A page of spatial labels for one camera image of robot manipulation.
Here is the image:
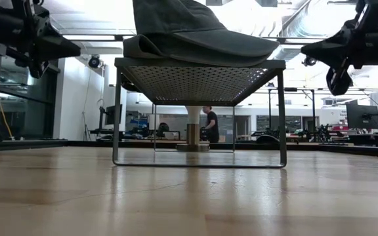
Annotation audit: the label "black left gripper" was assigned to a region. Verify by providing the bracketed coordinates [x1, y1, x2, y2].
[7, 18, 81, 79]

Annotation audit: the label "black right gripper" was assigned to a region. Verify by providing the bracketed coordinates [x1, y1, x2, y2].
[301, 28, 378, 96]

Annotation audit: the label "large black monitor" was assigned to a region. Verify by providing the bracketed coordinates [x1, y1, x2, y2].
[345, 100, 378, 130]

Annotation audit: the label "background black robot arms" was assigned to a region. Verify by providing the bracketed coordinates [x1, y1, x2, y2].
[295, 123, 344, 142]

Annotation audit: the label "small black monitor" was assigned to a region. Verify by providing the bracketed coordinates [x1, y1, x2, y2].
[99, 104, 123, 130]

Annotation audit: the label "dark domed object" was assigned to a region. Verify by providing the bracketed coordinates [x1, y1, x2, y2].
[256, 134, 280, 144]

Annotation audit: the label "blue storage bins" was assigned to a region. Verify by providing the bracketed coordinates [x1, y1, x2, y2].
[128, 117, 149, 132]

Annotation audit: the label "black office chair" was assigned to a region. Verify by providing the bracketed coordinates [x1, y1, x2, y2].
[156, 122, 171, 138]

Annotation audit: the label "grey perforated metal riser stand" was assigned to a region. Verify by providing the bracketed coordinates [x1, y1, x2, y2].
[112, 57, 288, 169]

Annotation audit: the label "person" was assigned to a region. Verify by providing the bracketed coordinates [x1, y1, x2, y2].
[201, 105, 221, 144]

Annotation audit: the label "black ceiling-mounted camera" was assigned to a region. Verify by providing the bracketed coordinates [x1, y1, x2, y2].
[302, 54, 318, 68]

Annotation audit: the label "ceiling light rail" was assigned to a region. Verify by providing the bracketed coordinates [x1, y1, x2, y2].
[62, 33, 327, 46]

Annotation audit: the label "black dome security camera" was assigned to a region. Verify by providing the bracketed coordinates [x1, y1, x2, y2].
[88, 54, 102, 69]

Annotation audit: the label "silver ventilation duct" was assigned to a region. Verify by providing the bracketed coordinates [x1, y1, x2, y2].
[231, 0, 344, 60]

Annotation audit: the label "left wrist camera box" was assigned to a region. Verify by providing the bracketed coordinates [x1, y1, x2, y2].
[11, 0, 51, 32]

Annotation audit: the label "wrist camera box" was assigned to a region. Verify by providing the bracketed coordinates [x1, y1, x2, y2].
[354, 0, 378, 32]
[11, 0, 51, 32]

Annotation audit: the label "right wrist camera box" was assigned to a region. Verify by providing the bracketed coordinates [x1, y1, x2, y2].
[354, 0, 378, 32]

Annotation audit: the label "black tall frame stand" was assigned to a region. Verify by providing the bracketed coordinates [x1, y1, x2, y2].
[267, 87, 316, 132]

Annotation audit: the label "black table edge rail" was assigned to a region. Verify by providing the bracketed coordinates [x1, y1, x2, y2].
[0, 139, 378, 159]

